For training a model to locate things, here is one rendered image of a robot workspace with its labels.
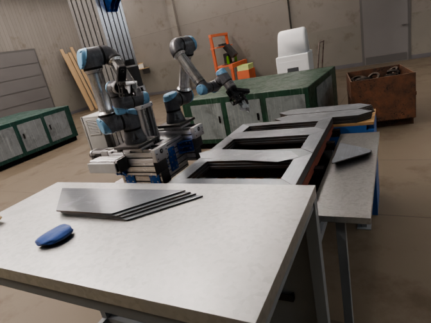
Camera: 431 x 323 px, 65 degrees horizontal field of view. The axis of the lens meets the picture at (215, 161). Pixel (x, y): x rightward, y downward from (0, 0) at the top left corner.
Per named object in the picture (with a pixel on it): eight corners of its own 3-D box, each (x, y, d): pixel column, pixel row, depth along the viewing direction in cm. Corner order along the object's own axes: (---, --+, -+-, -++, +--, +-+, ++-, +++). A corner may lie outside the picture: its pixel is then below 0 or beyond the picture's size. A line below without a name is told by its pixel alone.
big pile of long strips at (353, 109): (375, 108, 283) (374, 101, 281) (373, 122, 250) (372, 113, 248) (283, 116, 320) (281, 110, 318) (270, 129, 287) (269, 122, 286)
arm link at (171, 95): (162, 111, 268) (158, 94, 264) (174, 107, 277) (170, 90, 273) (172, 111, 260) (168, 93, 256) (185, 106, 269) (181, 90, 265)
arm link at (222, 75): (219, 73, 246) (226, 65, 240) (228, 85, 245) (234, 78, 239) (212, 75, 241) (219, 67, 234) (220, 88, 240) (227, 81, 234)
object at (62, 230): (61, 227, 120) (59, 220, 119) (81, 229, 115) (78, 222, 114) (32, 247, 110) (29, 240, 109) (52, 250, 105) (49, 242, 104)
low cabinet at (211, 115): (191, 150, 559) (179, 101, 532) (238, 119, 706) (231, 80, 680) (314, 147, 455) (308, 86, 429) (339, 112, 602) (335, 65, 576)
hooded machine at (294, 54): (312, 104, 706) (304, 26, 657) (279, 107, 739) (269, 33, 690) (319, 95, 778) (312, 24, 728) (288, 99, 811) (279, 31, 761)
